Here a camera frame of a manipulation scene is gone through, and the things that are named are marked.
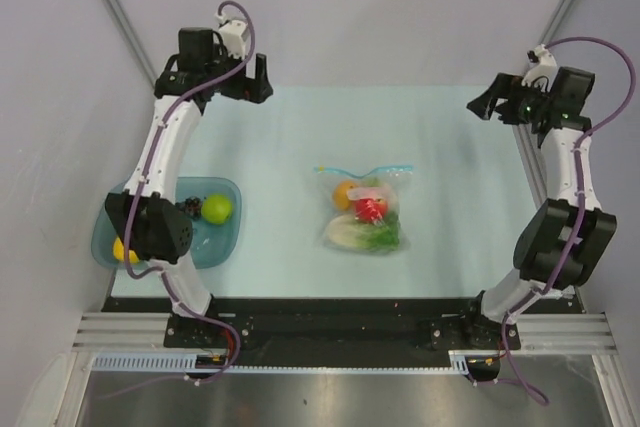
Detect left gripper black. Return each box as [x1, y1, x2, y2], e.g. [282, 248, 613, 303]
[205, 44, 272, 104]

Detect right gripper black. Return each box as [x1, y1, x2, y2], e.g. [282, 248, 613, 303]
[466, 73, 552, 126]

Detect orange fruit toy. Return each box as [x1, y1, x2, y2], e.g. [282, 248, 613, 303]
[332, 180, 359, 211]

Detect red apple toy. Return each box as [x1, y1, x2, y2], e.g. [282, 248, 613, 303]
[354, 198, 389, 224]

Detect clear zip top bag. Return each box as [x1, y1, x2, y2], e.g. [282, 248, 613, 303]
[314, 164, 414, 255]

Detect green lettuce toy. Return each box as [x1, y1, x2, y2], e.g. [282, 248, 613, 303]
[359, 176, 404, 252]

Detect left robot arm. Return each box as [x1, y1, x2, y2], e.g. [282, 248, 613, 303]
[104, 19, 273, 347]

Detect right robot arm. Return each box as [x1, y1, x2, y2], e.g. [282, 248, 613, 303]
[461, 67, 617, 348]

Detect green apple toy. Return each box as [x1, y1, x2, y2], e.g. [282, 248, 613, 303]
[201, 194, 234, 225]

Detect black grape bunch toy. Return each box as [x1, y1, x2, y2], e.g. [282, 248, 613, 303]
[176, 196, 203, 221]

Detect yellow lemon toy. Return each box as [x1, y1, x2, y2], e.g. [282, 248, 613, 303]
[112, 237, 140, 264]

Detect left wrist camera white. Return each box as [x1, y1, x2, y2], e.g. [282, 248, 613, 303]
[216, 14, 250, 60]

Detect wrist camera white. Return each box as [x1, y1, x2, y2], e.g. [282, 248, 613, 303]
[521, 44, 558, 92]
[216, 14, 250, 60]

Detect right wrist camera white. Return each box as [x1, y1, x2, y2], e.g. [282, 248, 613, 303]
[521, 44, 558, 92]

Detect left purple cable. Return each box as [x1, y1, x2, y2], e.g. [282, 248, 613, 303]
[97, 0, 259, 401]

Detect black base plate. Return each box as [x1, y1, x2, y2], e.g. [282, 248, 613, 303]
[102, 296, 584, 369]

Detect aluminium frame rail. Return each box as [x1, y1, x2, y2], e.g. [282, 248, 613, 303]
[74, 313, 617, 355]

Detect white cable duct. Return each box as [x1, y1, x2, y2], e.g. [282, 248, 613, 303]
[93, 353, 468, 375]

